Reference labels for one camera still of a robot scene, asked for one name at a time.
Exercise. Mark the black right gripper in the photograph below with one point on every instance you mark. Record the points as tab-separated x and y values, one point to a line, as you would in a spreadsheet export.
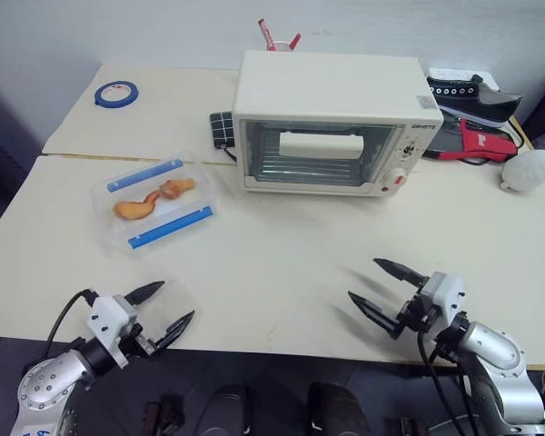
418	313

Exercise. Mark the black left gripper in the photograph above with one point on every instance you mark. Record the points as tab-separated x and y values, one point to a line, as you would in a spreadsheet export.
141	345

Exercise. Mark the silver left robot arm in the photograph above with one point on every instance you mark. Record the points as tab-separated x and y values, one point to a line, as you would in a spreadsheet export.
45	386

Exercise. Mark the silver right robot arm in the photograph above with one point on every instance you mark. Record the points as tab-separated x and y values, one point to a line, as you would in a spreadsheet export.
504	359

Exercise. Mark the cream toaster oven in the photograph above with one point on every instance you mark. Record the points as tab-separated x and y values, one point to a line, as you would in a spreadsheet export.
327	86

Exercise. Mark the clear container with blue clips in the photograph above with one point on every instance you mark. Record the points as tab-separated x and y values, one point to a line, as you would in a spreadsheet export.
118	227

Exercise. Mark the small brown block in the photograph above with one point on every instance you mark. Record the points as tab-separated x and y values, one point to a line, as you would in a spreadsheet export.
163	415

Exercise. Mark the orange fried chicken wing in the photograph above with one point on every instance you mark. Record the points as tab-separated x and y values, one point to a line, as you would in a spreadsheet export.
134	210

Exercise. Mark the dark rounded shape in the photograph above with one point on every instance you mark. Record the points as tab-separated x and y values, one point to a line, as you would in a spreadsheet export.
336	409
227	409

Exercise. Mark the red and black tool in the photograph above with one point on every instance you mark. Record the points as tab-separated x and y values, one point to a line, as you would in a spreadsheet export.
481	143

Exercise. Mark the white crumpled cloth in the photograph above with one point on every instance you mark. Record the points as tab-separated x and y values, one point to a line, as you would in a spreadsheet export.
527	170

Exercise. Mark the black grid patterned pad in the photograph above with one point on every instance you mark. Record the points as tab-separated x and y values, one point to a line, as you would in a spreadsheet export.
221	127

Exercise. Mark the black canvas shoe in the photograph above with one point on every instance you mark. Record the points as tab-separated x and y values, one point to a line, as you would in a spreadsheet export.
477	102

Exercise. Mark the blue tape roll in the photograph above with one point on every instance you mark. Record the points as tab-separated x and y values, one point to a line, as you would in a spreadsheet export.
101	101

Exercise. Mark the short red marker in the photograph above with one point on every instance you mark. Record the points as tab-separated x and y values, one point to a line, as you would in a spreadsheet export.
294	41

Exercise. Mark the white pen cup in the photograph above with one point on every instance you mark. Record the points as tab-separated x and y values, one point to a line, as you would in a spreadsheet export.
278	46

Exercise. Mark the long red marker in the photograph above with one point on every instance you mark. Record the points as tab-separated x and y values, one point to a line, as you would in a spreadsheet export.
266	32

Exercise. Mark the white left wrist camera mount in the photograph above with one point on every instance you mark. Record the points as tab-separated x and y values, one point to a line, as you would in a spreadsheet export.
109	318

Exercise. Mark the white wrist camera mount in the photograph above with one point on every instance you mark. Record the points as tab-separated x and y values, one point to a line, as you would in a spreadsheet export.
109	318
447	295

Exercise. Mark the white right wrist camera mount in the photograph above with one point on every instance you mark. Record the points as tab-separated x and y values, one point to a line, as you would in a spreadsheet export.
447	295

